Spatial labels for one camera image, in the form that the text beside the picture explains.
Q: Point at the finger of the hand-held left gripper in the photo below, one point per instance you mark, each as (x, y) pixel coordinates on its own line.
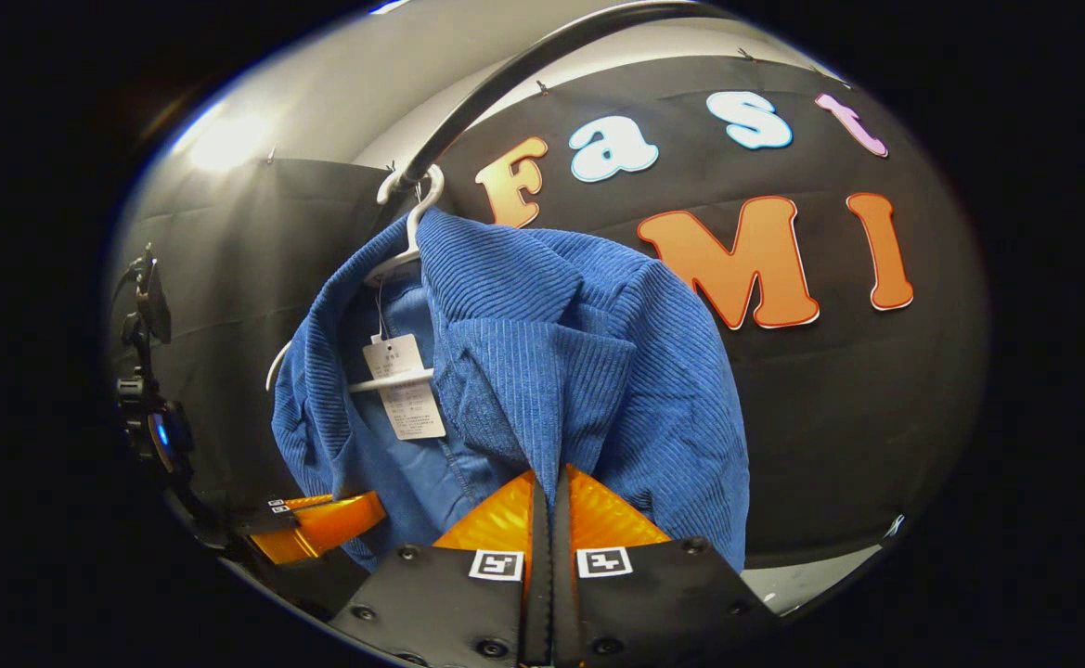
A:
(329, 524)

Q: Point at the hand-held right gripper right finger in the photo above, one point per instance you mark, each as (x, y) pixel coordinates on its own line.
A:
(644, 612)

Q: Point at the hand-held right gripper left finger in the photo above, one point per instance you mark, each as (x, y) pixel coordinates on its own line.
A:
(468, 612)

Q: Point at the white plastic clothes hanger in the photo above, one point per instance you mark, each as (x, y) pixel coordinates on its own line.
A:
(410, 237)

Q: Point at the black metal clothes rack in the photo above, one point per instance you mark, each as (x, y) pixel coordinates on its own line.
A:
(454, 119)

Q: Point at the white paper garment tag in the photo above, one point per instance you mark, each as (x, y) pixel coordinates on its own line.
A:
(407, 408)

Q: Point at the black backdrop cloth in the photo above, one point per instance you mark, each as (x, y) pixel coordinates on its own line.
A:
(830, 417)

